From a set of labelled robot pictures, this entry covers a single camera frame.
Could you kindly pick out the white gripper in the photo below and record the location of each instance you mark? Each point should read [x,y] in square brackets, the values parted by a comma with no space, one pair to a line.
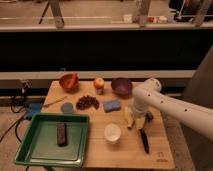
[140,121]

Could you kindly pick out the yellow banana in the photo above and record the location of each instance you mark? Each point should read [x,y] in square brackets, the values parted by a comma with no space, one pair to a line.
[128,117]

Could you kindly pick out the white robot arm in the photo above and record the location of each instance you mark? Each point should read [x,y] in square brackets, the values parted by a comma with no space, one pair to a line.
[196,117]

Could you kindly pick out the green plastic tray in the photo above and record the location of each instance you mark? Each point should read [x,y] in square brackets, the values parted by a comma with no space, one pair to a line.
[39,145]

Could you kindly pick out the small dark object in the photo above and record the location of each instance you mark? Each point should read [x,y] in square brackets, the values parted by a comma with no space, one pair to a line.
[149,116]

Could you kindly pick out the white cup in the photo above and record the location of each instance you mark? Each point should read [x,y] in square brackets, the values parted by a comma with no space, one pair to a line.
[112,133]

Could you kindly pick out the blue sponge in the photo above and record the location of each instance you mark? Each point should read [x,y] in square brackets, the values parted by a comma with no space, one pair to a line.
[111,105]

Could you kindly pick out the wooden cutting board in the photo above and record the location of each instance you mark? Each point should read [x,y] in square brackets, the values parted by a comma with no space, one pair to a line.
[129,151]

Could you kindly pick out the purple bowl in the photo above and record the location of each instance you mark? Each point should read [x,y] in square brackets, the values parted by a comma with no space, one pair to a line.
[121,86]

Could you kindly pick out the red yellow apple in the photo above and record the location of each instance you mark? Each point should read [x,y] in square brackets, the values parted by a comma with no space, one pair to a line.
[99,83]

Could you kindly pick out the dark rectangular block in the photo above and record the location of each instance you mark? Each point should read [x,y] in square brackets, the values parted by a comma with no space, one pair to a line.
[61,134]

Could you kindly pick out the orange bowl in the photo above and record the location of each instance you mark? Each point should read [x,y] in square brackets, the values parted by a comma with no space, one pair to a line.
[69,81]

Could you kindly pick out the wooden spoon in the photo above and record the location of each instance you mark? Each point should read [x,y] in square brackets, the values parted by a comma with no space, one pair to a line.
[54,102]

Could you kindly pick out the blue box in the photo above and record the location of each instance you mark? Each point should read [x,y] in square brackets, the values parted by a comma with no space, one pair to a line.
[33,109]

